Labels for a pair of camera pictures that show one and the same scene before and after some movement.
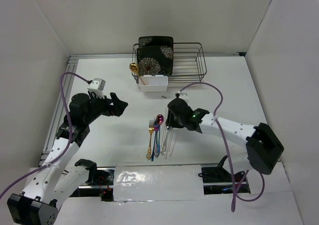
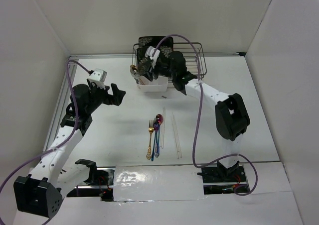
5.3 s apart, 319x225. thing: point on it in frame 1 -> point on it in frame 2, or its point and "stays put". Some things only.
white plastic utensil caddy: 149,83 stays put
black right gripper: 170,121 -> 157,60
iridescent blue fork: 155,130 stays put
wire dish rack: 189,62 stays put
